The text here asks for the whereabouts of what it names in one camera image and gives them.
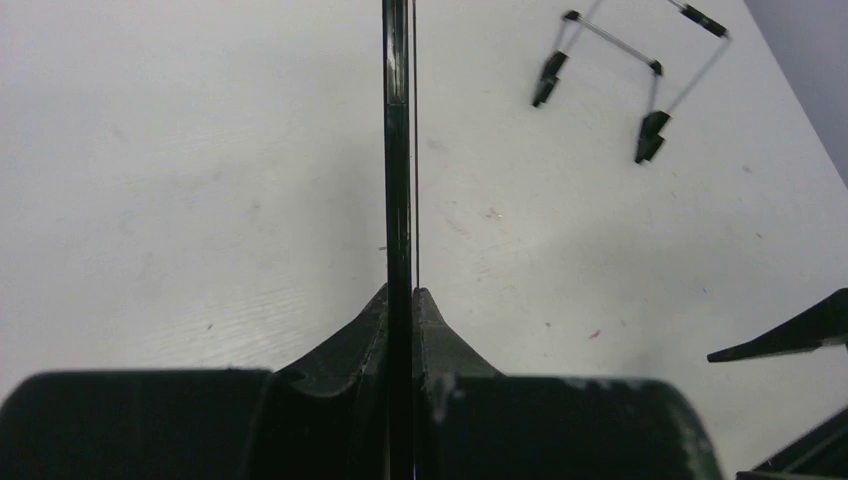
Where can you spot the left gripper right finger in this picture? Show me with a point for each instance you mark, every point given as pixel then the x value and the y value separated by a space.
pixel 440 358

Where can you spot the small whiteboard with red writing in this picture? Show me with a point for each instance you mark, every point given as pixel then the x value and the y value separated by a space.
pixel 397 136

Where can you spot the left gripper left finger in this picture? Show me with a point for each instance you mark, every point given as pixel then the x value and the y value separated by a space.
pixel 324 414

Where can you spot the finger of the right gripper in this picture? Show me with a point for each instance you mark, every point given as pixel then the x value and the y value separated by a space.
pixel 819 454
pixel 822 325

